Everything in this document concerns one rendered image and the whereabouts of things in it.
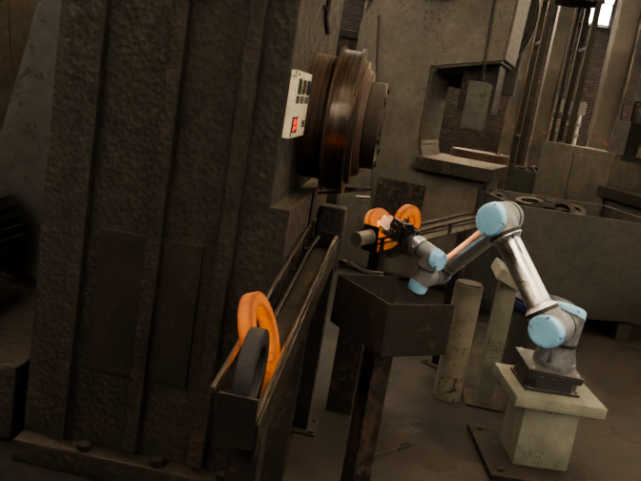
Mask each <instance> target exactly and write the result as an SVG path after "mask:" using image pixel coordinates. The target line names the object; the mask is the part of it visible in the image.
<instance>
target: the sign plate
mask: <svg viewBox="0 0 641 481"><path fill-rule="evenodd" d="M312 79H313V76H312V74H309V73H304V72H301V71H297V70H292V72H291V78H290V85H289V92H288V97H287V104H286V111H285V117H284V123H283V130H282V136H281V137H284V138H291V137H296V136H303V134H304V125H305V118H306V113H307V106H308V100H309V94H307V90H308V83H309V82H311V81H312ZM300 80H303V84H302V91H301V94H299V88H300ZM304 81H307V88H306V94H304V93H303V87H304ZM294 120H296V121H297V124H296V121H295V122H294ZM293 126H295V128H296V130H295V128H294V129H293ZM297 126H298V127H297ZM293 130H294V132H293Z"/></svg>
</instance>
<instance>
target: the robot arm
mask: <svg viewBox="0 0 641 481"><path fill-rule="evenodd" d="M406 221H408V222H410V221H409V220H407V219H403V220H399V219H398V218H393V217H392V216H389V217H387V216H386V215H384V216H383V217H382V219H381V220H378V222H377V225H378V227H380V231H381V232H382V233H383V234H385V235H386V236H388V237H389V238H390V239H391V240H393V241H396V242H398V243H397V244H396V245H395V246H393V247H392V248H391V249H389V250H388V251H387V252H386V253H385V255H386V256H387V258H388V259H395V258H396V257H398V256H399V255H400V254H401V253H402V252H403V251H405V250H406V249H407V250H408V251H409V252H410V253H411V254H413V255H414V256H415V257H417V258H418V259H419V261H418V263H417V265H416V267H415V269H414V272H413V274H412V276H411V278H410V281H409V283H408V288H409V289H410V290H411V291H412V292H414V293H416V294H420V295H423V294H424V293H425V292H426V290H427V288H428V287H429V286H432V285H435V284H439V283H445V282H448V281H449V280H450V279H451V277H452V275H454V274H455V273H456V272H458V271H459V270H460V269H462V268H463V267H464V266H465V265H467V264H468V263H469V262H471V261H472V260H474V259H475V258H476V257H478V256H479V255H480V254H481V253H483V252H484V251H485V250H487V249H488V247H490V246H491V245H493V246H496V247H497V248H498V250H499V252H500V254H501V256H502V258H503V260H504V262H505V264H506V266H507V269H508V271H509V274H510V276H511V278H512V279H513V281H514V283H515V285H516V287H517V289H518V291H519V293H520V295H521V297H522V299H523V302H524V304H525V306H526V308H527V314H526V317H527V321H528V328H527V332H528V335H529V338H530V339H531V340H532V341H533V342H534V343H535V344H536V345H538V346H537V348H536V349H535V350H534V352H533V355H532V360H533V361H534V363H536V364H537V365H538V366H541V367H543V368H545V369H548V370H550V371H553V372H557V373H562V374H571V373H573V372H574V369H575V367H576V360H575V349H576V347H577V344H578V341H579V338H580V335H581V332H582V329H583V326H584V323H585V321H586V317H587V312H586V311H585V310H584V309H582V308H580V307H578V306H575V305H573V304H570V303H564V302H559V301H557V302H556V301H553V300H552V299H551V298H550V297H549V295H548V292H547V291H546V289H545V287H544V285H543V283H542V281H541V279H540V277H539V275H538V273H537V271H536V269H535V267H534V265H533V262H532V260H531V258H530V256H529V254H528V252H527V250H526V248H525V246H524V244H523V242H522V240H521V238H520V235H521V232H522V230H521V228H520V227H521V225H522V224H523V221H524V212H523V210H522V208H521V207H520V206H519V205H518V204H517V203H515V202H513V201H492V202H490V203H487V204H485V205H483V206H482V207H481V208H480V209H479V210H478V212H477V215H476V220H475V221H476V226H477V228H478V231H477V232H476V233H474V234H473V235H472V236H471V237H469V238H468V239H467V240H465V241H464V242H463V243H461V244H460V245H459V246H458V247H456V248H455V249H454V250H453V251H451V252H450V253H449V254H448V255H446V254H445V253H444V252H443V251H442V250H441V249H440V248H437V247H436V246H434V245H433V244H432V243H430V242H429V241H427V240H426V239H424V238H423V237H421V236H420V234H421V232H422V231H420V230H419V229H418V228H416V227H415V226H413V223H412V222H410V223H406Z"/></svg>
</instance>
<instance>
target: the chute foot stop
mask: <svg viewBox="0 0 641 481"><path fill-rule="evenodd" d="M258 401H259V399H255V398H250V397H245V396H240V395H236V394H232V393H227V392H222V391H220V392H219V395H218V403H217V419H216V427H215V436H214V444H218V445H222V446H227V447H232V448H236V449H241V450H249V451H252V449H253V443H254V435H255V428H256V421H257V414H258Z"/></svg>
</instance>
